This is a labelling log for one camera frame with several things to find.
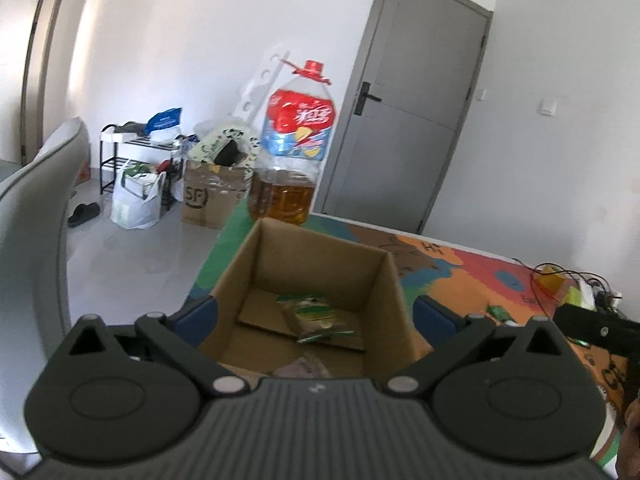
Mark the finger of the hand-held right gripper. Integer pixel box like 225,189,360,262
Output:
552,304,640,361

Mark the black door lock handle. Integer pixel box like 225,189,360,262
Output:
352,81,383,115

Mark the panda print bag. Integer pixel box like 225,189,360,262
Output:
189,125,261,168

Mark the cooking oil bottle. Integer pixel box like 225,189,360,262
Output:
248,59,337,226

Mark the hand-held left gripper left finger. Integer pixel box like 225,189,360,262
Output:
67,294,248,398

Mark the black shoe rack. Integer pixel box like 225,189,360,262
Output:
99,124,186,211

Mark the white foam board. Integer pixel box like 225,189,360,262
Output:
232,42,291,126

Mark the blue plastic bag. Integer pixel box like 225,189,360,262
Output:
146,107,183,133

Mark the grey door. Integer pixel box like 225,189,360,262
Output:
320,0,493,235

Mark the printed cardboard box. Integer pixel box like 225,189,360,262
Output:
181,160,251,231

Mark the white plastic bag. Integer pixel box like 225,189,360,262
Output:
110,160,167,230

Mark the green snack packet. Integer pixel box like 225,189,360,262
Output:
276,294,356,345

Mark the black cable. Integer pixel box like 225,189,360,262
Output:
512,257,621,311

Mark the grey doorway frame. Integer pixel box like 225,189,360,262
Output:
20,0,71,166

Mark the colourful printed table mat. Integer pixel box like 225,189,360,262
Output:
187,205,640,476

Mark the grey chair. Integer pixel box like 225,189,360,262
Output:
0,117,91,456

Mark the black slipper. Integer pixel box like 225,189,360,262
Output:
67,202,101,228

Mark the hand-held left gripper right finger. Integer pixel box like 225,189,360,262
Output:
385,294,573,401

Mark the yellow packet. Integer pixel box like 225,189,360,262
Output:
535,262,568,291

